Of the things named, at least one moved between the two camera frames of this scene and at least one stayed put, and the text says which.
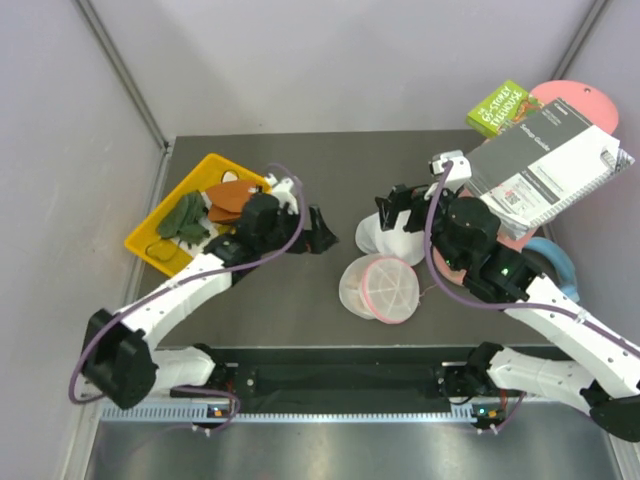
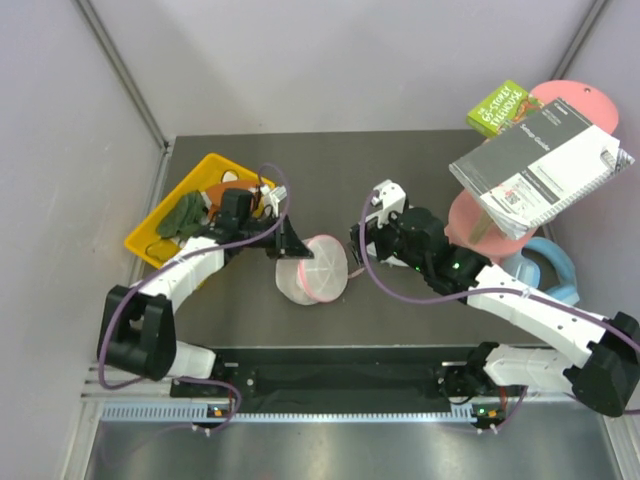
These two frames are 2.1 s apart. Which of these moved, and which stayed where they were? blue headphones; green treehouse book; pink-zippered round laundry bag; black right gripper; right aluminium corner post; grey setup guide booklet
Moved: black right gripper; pink-zippered round laundry bag
Stayed: right aluminium corner post; grey setup guide booklet; blue headphones; green treehouse book
